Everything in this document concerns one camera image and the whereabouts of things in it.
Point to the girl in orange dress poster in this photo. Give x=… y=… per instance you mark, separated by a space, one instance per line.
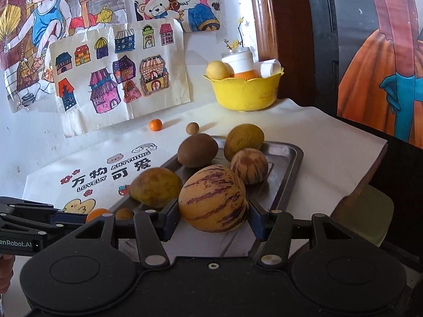
x=380 y=53

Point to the white jar with flowers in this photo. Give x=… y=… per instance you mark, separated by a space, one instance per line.
x=239 y=57

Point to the yellow plastic bowl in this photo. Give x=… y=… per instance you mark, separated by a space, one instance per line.
x=247 y=96

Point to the large striped pepino melon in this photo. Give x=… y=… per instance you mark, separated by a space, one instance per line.
x=214 y=200

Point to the metal baking tray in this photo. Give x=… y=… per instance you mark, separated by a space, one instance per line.
x=284 y=162

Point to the white printed table cloth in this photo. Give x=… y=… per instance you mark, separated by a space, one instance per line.
x=36 y=155

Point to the brown kiwi fruit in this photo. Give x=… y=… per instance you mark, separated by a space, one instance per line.
x=197 y=150

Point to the small striped pepino melon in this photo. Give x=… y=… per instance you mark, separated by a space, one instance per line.
x=250 y=165

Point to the black door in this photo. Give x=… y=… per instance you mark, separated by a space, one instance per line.
x=326 y=54

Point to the small brown longan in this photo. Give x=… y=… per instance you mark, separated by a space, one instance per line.
x=192 y=128

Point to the person's left hand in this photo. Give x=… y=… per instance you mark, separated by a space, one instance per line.
x=6 y=272

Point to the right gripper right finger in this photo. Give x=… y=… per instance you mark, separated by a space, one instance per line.
x=272 y=230

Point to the yellow pear in bowl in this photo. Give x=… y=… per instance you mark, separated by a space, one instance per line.
x=218 y=70

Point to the orange tangerine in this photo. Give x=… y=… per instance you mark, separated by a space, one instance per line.
x=93 y=214

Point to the small orange kumquat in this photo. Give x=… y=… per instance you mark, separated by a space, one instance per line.
x=155 y=125

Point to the brown wooden door frame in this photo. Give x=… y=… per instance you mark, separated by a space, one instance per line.
x=265 y=27

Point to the boy with fan drawing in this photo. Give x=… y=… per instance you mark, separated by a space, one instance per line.
x=30 y=27

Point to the green stool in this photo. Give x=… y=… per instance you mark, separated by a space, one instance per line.
x=368 y=214

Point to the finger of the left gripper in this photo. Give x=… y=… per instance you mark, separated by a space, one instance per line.
x=39 y=212
x=95 y=231

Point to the small brown round fruit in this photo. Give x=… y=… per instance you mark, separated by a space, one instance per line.
x=124 y=214

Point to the round yellow-green mango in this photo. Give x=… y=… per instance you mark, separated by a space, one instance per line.
x=241 y=137

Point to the large yellow-green mango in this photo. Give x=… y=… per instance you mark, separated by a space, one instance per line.
x=156 y=187

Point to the houses drawing paper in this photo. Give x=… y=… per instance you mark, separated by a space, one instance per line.
x=117 y=73

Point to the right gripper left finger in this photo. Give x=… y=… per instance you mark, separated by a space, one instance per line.
x=152 y=228

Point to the white paper roll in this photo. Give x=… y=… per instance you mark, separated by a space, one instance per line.
x=268 y=68

